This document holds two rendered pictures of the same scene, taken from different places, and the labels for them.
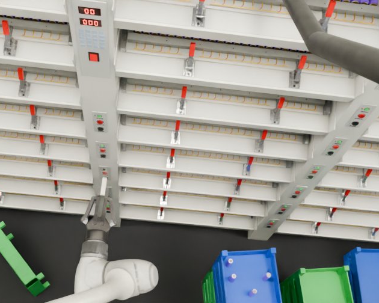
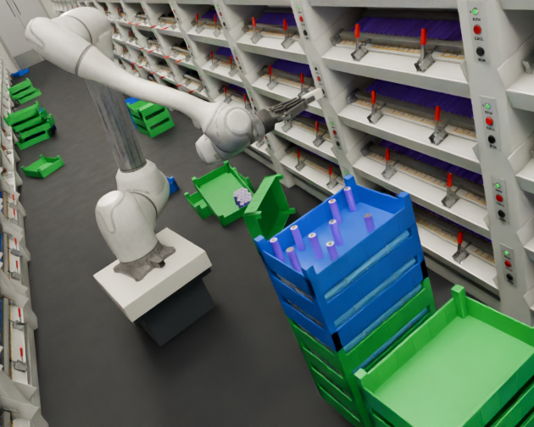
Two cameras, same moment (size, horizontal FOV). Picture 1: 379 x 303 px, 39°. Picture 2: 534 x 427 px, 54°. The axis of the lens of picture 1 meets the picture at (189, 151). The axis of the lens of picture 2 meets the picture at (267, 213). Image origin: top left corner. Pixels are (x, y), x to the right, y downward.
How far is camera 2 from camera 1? 1.81 m
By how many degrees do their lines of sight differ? 61
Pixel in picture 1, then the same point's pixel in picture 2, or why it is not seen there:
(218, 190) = (419, 135)
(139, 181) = (356, 113)
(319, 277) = (494, 337)
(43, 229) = not seen: hidden behind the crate
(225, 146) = not seen: outside the picture
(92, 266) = not seen: hidden behind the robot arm
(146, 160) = (344, 53)
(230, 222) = (473, 265)
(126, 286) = (206, 109)
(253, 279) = (360, 233)
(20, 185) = (302, 134)
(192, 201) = (416, 185)
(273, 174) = (453, 73)
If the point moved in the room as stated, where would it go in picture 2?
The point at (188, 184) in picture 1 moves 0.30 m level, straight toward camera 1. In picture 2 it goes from (394, 124) to (297, 166)
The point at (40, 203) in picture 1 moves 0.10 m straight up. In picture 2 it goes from (320, 179) to (314, 158)
